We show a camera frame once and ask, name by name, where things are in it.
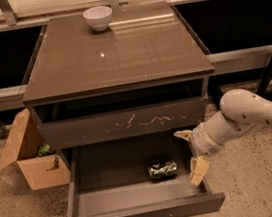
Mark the white ceramic bowl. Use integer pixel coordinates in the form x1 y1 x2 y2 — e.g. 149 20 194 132
82 6 113 31

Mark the grey drawer cabinet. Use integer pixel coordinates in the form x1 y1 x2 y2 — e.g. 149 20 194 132
23 2 214 163

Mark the open grey middle drawer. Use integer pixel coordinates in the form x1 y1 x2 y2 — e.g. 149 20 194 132
67 131 225 217

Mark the green item in box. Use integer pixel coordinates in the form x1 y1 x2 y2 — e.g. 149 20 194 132
37 142 53 157

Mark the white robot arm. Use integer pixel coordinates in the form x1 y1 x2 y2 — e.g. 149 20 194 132
174 89 272 187

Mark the crushed green can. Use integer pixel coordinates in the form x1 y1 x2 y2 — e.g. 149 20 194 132
148 160 178 180

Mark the open cardboard box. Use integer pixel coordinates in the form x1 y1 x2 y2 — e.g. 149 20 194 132
0 109 71 190

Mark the scratched grey top drawer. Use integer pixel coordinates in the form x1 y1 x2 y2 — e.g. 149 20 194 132
38 97 208 150

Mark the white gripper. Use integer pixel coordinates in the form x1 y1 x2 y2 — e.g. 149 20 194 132
174 122 222 187

